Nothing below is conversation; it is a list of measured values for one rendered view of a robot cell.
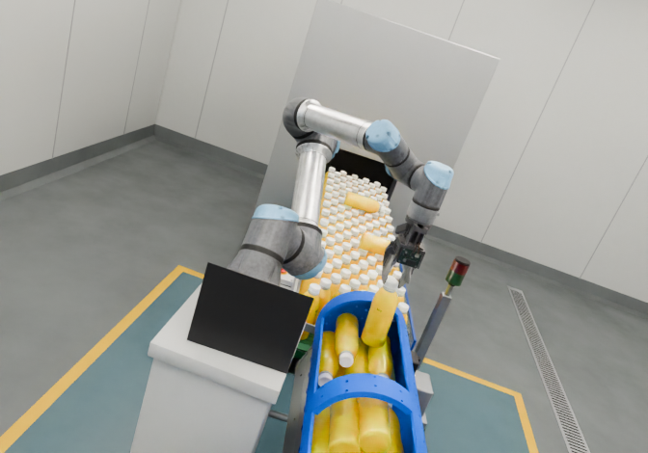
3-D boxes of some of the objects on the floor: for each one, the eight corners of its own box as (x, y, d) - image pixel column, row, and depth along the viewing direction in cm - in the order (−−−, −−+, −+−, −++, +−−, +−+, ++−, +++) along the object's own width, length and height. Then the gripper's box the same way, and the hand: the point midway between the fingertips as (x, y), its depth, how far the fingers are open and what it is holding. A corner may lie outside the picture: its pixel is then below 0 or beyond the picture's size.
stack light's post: (351, 494, 244) (443, 295, 207) (351, 488, 248) (441, 290, 210) (359, 497, 244) (452, 299, 207) (359, 490, 248) (450, 293, 211)
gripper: (400, 220, 134) (372, 291, 141) (443, 233, 135) (412, 303, 142) (397, 208, 142) (371, 276, 149) (437, 221, 143) (409, 288, 150)
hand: (391, 280), depth 148 cm, fingers closed on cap, 4 cm apart
